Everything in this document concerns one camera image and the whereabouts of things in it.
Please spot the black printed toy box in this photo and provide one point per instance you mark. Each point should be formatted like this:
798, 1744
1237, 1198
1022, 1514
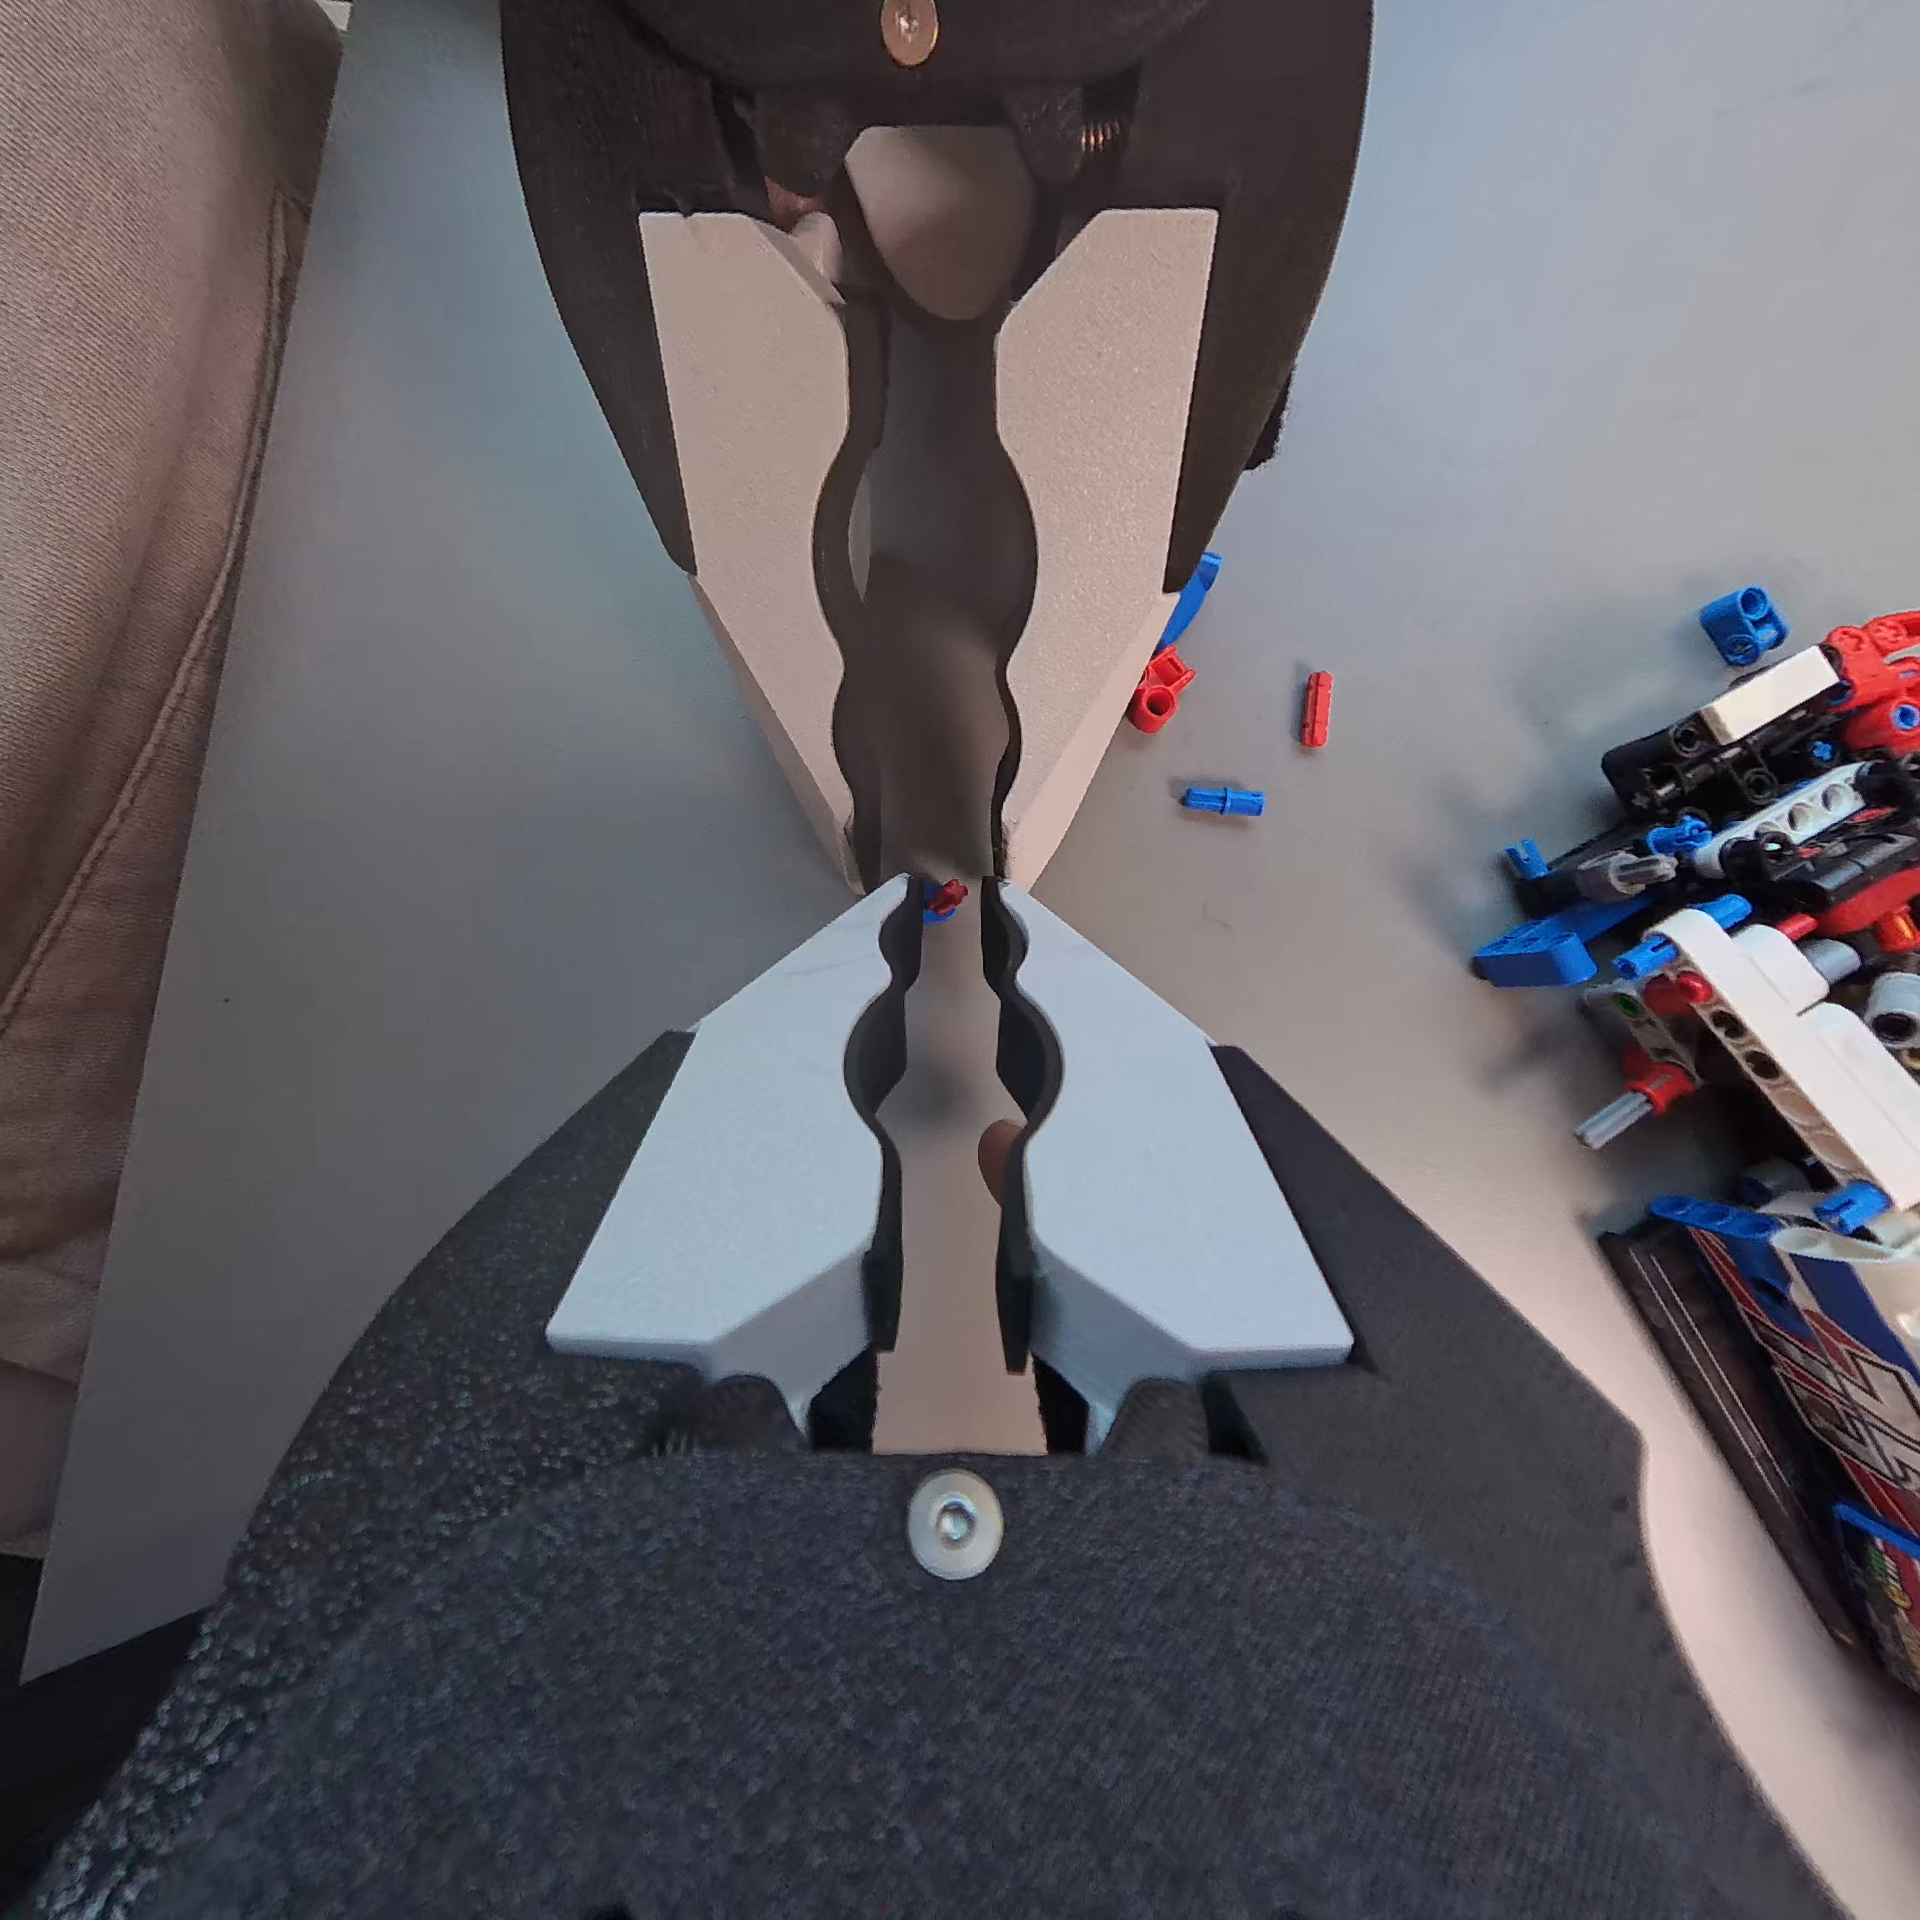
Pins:
1658, 1276

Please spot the red three-hole brick connector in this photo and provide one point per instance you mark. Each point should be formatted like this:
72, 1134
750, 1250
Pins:
1159, 691

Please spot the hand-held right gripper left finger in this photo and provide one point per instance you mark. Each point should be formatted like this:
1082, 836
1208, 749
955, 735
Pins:
721, 1202

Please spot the grey desk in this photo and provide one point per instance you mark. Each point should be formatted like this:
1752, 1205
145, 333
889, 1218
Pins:
451, 751

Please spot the toy brick car model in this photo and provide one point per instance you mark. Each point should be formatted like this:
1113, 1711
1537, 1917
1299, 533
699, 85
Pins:
1770, 990

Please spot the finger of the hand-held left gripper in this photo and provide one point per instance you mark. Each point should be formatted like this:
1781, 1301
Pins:
734, 451
1110, 451

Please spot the person's beige sweater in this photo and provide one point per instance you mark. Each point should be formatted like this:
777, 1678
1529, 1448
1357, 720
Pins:
136, 751

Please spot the blue brick wedge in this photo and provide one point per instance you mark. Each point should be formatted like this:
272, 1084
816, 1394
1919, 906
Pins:
1194, 594

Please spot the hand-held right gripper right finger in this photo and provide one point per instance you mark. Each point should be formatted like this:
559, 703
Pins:
1184, 1202

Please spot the person's right hand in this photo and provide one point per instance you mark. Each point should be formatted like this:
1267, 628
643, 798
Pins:
1001, 1162

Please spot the blue two-hole brick connector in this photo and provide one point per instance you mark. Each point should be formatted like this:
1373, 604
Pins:
1744, 623

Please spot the blue brick pin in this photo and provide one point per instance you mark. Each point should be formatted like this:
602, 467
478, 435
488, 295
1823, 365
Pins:
1223, 800

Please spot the long red brick pin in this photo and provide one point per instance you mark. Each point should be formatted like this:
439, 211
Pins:
1314, 710

